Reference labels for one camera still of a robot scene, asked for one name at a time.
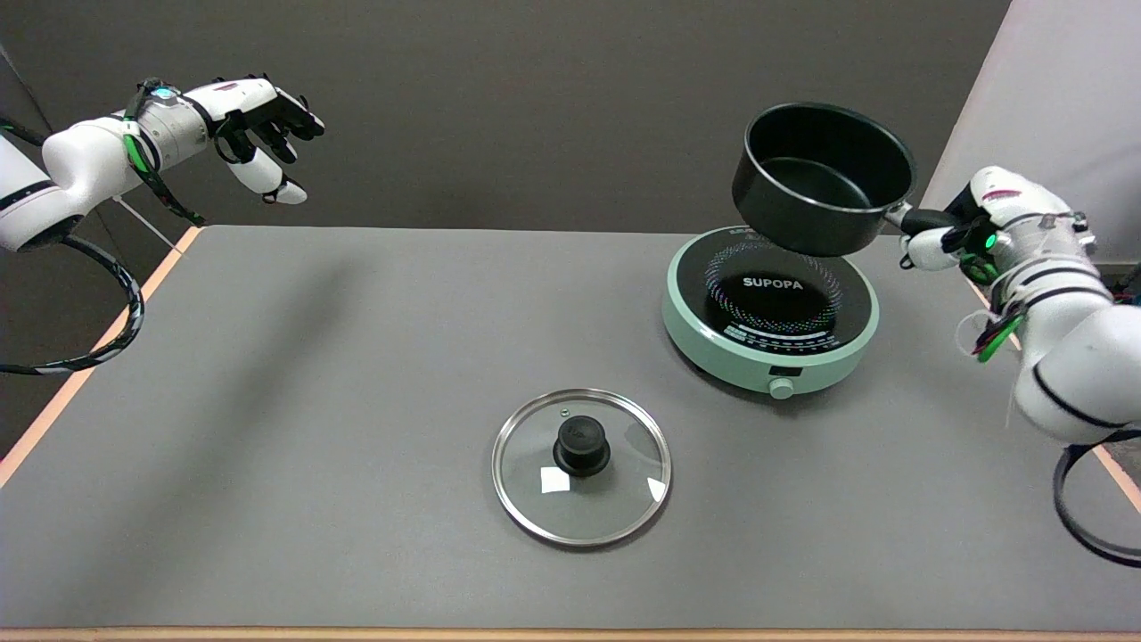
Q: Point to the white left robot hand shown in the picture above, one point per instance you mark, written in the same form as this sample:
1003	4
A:
245	98

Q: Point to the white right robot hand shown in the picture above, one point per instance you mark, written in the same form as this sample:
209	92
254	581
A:
998	192

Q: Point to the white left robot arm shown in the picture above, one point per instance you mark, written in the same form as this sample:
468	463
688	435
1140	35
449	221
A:
80	160

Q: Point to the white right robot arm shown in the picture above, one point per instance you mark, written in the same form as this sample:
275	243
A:
1079	357

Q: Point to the mint green induction cooker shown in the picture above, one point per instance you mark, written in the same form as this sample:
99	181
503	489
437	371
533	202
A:
775	358

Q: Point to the glass lid with black knob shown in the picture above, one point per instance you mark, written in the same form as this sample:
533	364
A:
579	513

